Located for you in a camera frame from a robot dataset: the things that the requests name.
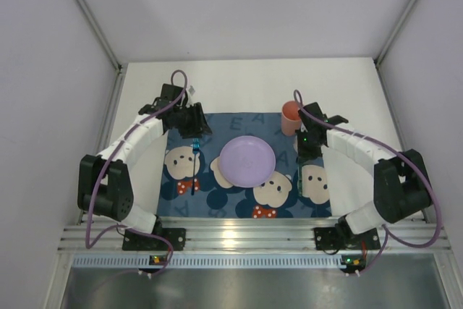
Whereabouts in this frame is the blue plastic fork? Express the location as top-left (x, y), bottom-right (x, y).
top-left (191, 138), bottom-right (200, 196)

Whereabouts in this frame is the metal spoon patterned handle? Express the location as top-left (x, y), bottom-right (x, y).
top-left (297, 164), bottom-right (304, 197)

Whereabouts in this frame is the coral plastic cup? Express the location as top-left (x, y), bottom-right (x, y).
top-left (281, 101), bottom-right (302, 137)

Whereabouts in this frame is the blue bear print placemat cloth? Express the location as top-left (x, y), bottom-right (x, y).
top-left (157, 112), bottom-right (331, 219)

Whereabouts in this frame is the purple plastic plate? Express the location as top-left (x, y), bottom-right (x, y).
top-left (218, 135), bottom-right (276, 188)

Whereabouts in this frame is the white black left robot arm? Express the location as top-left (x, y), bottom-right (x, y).
top-left (77, 84), bottom-right (212, 234)

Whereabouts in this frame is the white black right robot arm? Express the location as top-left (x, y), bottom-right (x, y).
top-left (297, 101), bottom-right (442, 248)

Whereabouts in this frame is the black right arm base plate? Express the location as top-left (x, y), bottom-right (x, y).
top-left (313, 227), bottom-right (381, 252)

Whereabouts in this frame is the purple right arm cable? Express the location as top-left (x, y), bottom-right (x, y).
top-left (293, 88), bottom-right (444, 274)

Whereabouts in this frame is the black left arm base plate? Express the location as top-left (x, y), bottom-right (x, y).
top-left (122, 228), bottom-right (187, 251)

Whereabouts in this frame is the aluminium mounting rail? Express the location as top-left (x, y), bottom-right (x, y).
top-left (58, 217), bottom-right (451, 254)

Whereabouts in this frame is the blue slotted cable duct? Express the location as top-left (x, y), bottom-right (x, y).
top-left (72, 253), bottom-right (363, 269)

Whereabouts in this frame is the right aluminium frame post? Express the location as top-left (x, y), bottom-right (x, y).
top-left (374, 0), bottom-right (444, 66)

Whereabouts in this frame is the aluminium frame post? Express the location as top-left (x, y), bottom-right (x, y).
top-left (374, 0), bottom-right (444, 66)
top-left (75, 0), bottom-right (122, 72)

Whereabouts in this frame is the left aluminium frame post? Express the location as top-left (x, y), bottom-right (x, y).
top-left (75, 0), bottom-right (122, 72)

